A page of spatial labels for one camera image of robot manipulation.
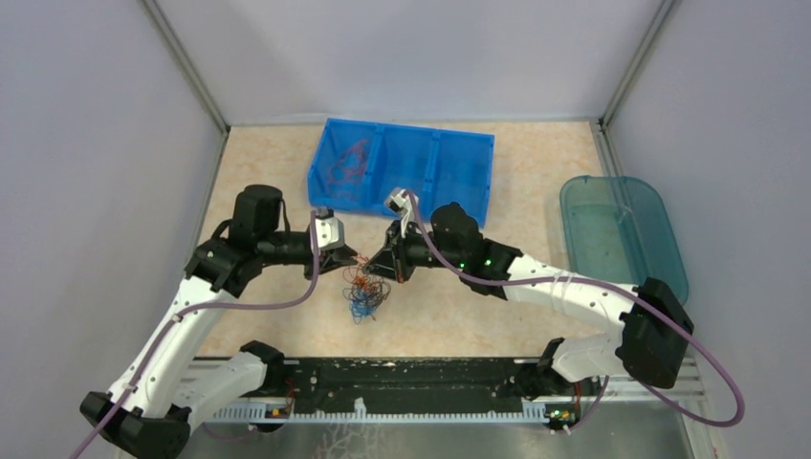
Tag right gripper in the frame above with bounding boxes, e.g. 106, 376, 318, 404
363, 217, 466, 283

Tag orange and blue cables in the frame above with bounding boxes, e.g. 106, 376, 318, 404
341, 252, 393, 325

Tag orange cable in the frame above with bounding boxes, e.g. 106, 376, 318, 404
324, 138, 375, 204
339, 138, 375, 179

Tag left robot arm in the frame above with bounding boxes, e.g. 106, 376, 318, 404
80, 185, 357, 458

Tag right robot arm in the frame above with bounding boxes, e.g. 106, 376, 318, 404
365, 190, 693, 394

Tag blue three-compartment plastic bin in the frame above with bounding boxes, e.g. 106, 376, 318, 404
307, 118, 495, 226

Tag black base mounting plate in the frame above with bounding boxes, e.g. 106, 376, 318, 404
226, 356, 603, 416

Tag teal translucent plastic tray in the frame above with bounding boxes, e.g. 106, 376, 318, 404
559, 176, 690, 304

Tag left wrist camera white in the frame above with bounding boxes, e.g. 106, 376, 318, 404
314, 208, 345, 251

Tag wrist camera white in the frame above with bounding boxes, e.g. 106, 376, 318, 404
314, 208, 345, 251
384, 187, 413, 221

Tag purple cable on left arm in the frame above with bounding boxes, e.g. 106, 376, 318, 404
66, 208, 321, 459

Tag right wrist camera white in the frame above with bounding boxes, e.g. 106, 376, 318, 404
384, 187, 413, 221

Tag aluminium frame rail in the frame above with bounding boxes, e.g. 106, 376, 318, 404
179, 357, 706, 401

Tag white slotted cable duct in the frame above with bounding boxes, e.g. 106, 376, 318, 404
207, 399, 550, 425

